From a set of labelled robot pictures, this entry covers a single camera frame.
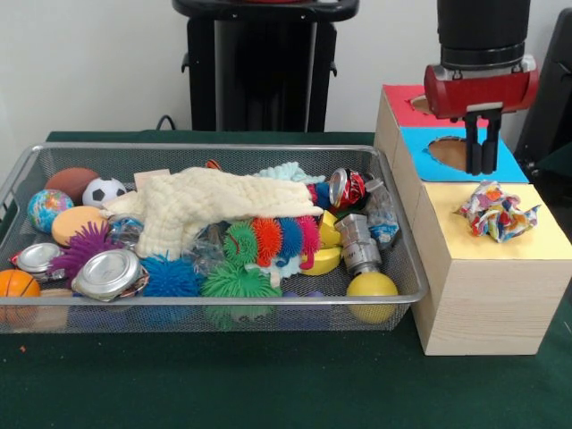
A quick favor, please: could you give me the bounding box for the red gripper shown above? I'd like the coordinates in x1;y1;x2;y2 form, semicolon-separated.
423;55;541;176

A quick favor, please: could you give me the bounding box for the white colourful patterned cloth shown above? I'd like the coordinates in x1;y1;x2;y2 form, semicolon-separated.
453;180;543;245

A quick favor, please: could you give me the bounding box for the cream knitted cloth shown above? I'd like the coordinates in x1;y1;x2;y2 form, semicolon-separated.
101;166;324;260

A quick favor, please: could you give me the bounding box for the wooden box with three holes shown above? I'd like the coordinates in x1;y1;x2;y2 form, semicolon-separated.
374;83;572;357

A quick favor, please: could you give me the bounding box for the silver mesh bin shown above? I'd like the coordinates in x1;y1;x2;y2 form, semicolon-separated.
0;141;430;335

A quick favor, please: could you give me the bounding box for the dark green table cloth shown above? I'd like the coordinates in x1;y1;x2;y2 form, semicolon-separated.
0;130;572;429
534;145;572;205

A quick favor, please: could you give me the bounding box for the yellow ball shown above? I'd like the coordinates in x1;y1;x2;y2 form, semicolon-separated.
346;271;400;324

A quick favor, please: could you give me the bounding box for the multicolour spiky caterpillar toy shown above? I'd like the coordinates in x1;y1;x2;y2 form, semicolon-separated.
222;214;323;270

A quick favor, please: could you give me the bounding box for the green spiky ball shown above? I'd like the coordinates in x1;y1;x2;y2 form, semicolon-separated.
198;258;283;327

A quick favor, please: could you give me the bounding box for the blue spiky ball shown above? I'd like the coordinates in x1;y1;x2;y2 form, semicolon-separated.
140;252;206;299

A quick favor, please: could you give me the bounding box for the small soccer ball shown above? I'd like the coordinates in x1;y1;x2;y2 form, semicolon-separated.
81;177;128;209

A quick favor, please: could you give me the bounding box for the crushed silver can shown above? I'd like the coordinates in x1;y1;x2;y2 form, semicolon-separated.
71;248;150;303

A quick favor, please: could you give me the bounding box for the purple spiky toy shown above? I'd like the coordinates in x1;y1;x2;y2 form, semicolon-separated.
46;221;119;282

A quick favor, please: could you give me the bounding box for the peach foam ball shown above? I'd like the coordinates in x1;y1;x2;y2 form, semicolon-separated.
50;206;109;248

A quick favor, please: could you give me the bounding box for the globe print ball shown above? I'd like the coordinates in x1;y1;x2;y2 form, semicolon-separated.
27;189;75;235

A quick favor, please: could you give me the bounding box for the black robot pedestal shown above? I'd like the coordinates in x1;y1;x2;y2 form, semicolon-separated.
172;0;361;133

